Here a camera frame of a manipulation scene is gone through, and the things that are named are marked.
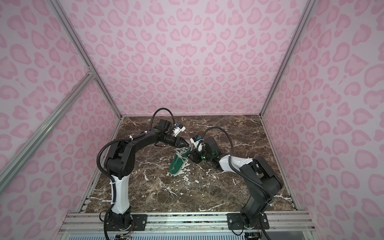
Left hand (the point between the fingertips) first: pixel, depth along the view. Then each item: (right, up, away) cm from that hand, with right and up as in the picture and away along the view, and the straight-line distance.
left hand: (187, 142), depth 93 cm
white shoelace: (-5, -5, -2) cm, 7 cm away
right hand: (+2, -5, -6) cm, 8 cm away
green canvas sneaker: (-6, -11, -3) cm, 13 cm away
